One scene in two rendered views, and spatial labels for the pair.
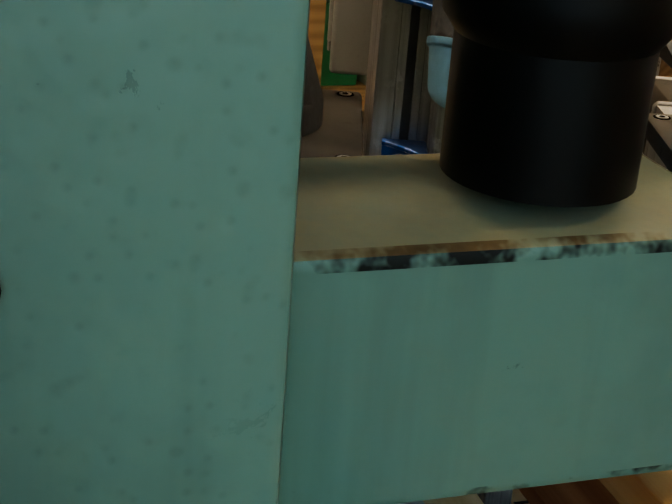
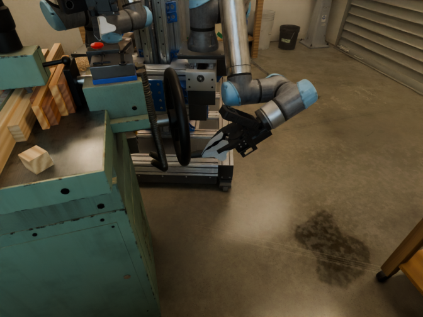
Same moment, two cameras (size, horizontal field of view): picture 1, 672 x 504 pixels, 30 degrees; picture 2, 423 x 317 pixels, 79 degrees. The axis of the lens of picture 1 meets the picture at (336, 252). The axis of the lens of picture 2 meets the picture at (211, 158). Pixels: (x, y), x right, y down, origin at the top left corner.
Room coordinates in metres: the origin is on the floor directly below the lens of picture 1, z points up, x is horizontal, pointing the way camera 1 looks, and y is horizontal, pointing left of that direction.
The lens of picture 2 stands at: (-0.24, -0.51, 1.22)
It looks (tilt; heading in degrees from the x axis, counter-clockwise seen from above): 40 degrees down; 3
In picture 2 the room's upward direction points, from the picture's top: straight up
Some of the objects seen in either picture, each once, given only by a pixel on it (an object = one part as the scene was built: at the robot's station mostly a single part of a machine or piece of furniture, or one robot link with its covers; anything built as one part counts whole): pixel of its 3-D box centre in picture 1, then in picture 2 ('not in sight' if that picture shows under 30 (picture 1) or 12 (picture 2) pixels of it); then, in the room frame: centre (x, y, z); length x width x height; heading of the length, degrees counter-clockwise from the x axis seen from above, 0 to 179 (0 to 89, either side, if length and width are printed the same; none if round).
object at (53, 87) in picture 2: not in sight; (65, 83); (0.37, -0.11, 0.94); 0.20 x 0.02 x 0.08; 19
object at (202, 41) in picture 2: not in sight; (203, 36); (1.07, -0.40, 0.87); 0.15 x 0.15 x 0.10
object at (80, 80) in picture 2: not in sight; (87, 80); (0.36, -0.17, 0.95); 0.09 x 0.07 x 0.09; 19
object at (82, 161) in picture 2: not in sight; (87, 109); (0.36, -0.15, 0.87); 0.61 x 0.30 x 0.06; 19
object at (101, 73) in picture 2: not in sight; (111, 61); (0.39, -0.23, 0.99); 0.13 x 0.11 x 0.06; 19
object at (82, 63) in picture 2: not in sight; (82, 61); (0.58, -0.05, 0.91); 0.12 x 0.09 x 0.03; 109
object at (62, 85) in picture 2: not in sight; (70, 85); (0.36, -0.12, 0.94); 0.16 x 0.01 x 0.07; 19
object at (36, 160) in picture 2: not in sight; (36, 160); (0.10, -0.18, 0.92); 0.03 x 0.03 x 0.03; 61
